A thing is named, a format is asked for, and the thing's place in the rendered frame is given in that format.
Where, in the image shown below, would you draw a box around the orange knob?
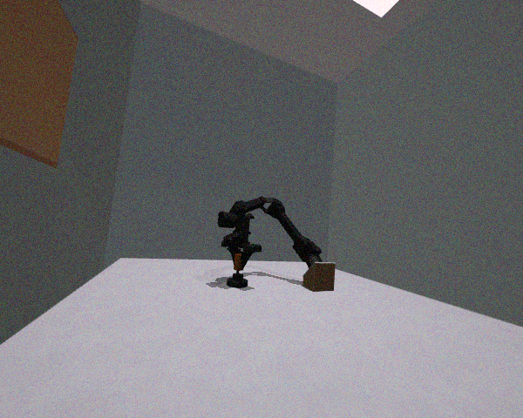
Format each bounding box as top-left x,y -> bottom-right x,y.
234,254 -> 243,271

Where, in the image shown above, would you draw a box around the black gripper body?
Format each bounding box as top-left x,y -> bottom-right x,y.
221,228 -> 262,253

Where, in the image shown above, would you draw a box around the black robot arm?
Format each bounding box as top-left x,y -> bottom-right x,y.
218,196 -> 322,268

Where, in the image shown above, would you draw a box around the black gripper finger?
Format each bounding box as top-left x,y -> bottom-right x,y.
240,251 -> 252,268
227,248 -> 241,262

